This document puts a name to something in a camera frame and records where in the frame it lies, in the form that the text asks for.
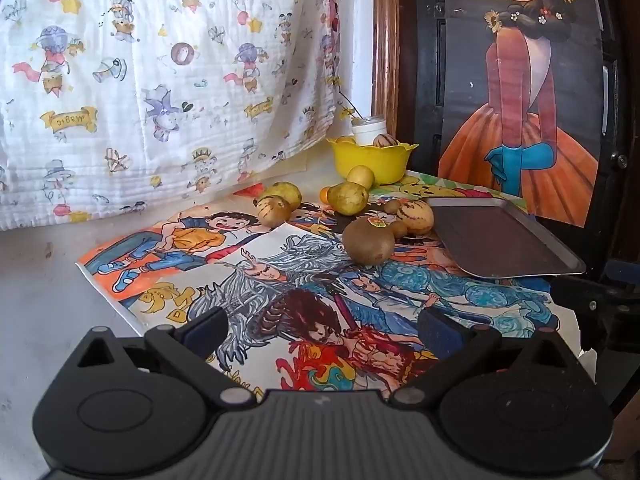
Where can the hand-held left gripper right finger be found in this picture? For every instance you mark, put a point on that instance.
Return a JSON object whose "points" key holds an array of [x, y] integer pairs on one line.
{"points": [[440, 332]]}

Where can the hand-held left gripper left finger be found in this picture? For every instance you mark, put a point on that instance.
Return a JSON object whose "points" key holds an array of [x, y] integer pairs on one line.
{"points": [[207, 327]]}

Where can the metal tray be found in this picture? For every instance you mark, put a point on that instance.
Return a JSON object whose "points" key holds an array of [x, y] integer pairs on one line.
{"points": [[500, 240]]}

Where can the small brown longan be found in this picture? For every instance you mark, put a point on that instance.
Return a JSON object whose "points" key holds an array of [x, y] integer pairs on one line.
{"points": [[398, 228], [392, 206]]}

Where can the brown kiwi with sticker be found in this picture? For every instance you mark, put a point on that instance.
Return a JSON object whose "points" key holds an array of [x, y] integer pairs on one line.
{"points": [[369, 241]]}

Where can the striped pepino melon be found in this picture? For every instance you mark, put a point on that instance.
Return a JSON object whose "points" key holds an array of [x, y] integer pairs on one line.
{"points": [[386, 140], [272, 211], [416, 216]]}

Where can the yellow-green guava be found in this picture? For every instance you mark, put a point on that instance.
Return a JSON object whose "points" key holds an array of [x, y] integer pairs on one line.
{"points": [[287, 191]]}

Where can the yellow-green pear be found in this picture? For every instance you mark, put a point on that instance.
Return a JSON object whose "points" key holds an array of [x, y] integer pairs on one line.
{"points": [[350, 199]]}

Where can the smooth yellow fruit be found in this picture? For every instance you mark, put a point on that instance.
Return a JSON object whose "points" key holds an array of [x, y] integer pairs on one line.
{"points": [[361, 176], [344, 139]]}

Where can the small orange kumquat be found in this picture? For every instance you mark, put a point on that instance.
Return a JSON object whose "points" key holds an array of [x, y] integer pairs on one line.
{"points": [[325, 194]]}

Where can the yellow scalloped bowl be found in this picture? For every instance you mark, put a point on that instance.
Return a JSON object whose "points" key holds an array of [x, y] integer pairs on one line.
{"points": [[372, 162]]}

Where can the white plastic jar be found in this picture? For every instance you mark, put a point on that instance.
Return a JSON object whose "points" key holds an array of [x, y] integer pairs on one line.
{"points": [[369, 132]]}

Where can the yellow flower sprig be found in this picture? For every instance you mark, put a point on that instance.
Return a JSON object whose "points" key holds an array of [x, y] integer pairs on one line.
{"points": [[345, 110]]}

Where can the white cartoon printed blanket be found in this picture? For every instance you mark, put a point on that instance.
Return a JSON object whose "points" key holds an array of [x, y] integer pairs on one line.
{"points": [[150, 60]]}

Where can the wall poster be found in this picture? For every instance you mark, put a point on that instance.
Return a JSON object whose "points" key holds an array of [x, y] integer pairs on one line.
{"points": [[525, 110]]}

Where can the brown wooden door frame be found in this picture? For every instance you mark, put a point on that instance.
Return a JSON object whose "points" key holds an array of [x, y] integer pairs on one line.
{"points": [[385, 35]]}

